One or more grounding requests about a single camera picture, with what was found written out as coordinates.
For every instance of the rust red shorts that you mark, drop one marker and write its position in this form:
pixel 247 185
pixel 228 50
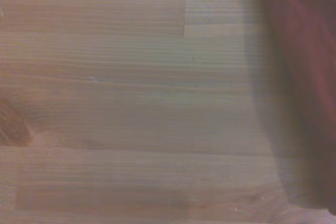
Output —
pixel 309 51

